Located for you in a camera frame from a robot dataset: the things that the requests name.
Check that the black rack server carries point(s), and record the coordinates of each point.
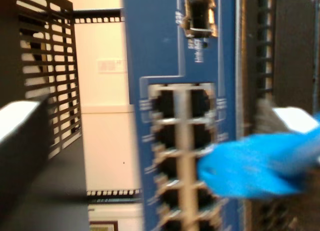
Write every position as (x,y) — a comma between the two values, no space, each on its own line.
(295,53)

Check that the black vented rack panel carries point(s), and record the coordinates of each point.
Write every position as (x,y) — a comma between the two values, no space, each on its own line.
(8,53)

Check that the dark framed picture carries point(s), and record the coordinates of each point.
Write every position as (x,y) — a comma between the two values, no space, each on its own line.
(103,226)

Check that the white wall label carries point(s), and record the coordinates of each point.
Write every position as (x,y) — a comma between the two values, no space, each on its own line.
(111,66)

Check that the blue network switch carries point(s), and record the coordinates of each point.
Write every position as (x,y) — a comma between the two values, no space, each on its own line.
(155,41)

